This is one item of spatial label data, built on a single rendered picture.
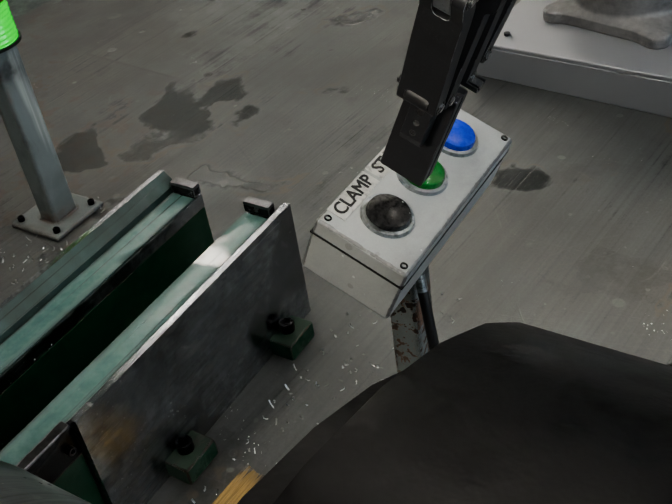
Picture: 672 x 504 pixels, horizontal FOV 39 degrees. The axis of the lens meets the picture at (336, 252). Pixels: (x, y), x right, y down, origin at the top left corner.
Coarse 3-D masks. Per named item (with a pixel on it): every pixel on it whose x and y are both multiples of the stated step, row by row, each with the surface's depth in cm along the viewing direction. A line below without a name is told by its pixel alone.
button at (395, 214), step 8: (376, 200) 62; (384, 200) 62; (392, 200) 62; (400, 200) 62; (368, 208) 61; (376, 208) 61; (384, 208) 61; (392, 208) 61; (400, 208) 62; (408, 208) 62; (368, 216) 61; (376, 216) 61; (384, 216) 61; (392, 216) 61; (400, 216) 61; (408, 216) 61; (376, 224) 61; (384, 224) 61; (392, 224) 61; (400, 224) 61; (408, 224) 61
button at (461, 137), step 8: (456, 120) 68; (456, 128) 68; (464, 128) 68; (448, 136) 67; (456, 136) 67; (464, 136) 67; (472, 136) 68; (448, 144) 67; (456, 144) 67; (464, 144) 67; (472, 144) 67
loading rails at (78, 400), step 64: (192, 192) 93; (64, 256) 85; (128, 256) 87; (192, 256) 95; (256, 256) 85; (0, 320) 80; (64, 320) 81; (128, 320) 89; (192, 320) 79; (256, 320) 87; (0, 384) 77; (64, 384) 83; (128, 384) 73; (192, 384) 81; (0, 448) 78; (64, 448) 70; (128, 448) 75; (192, 448) 80
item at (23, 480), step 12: (0, 468) 42; (12, 468) 44; (0, 480) 40; (12, 480) 41; (24, 480) 42; (36, 480) 43; (0, 492) 39; (12, 492) 39; (24, 492) 40; (36, 492) 40; (48, 492) 41; (60, 492) 42
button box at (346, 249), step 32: (480, 128) 70; (448, 160) 67; (480, 160) 67; (352, 192) 62; (384, 192) 63; (416, 192) 64; (448, 192) 65; (480, 192) 70; (320, 224) 60; (352, 224) 61; (416, 224) 62; (448, 224) 63; (320, 256) 62; (352, 256) 61; (384, 256) 60; (416, 256) 60; (352, 288) 63; (384, 288) 61
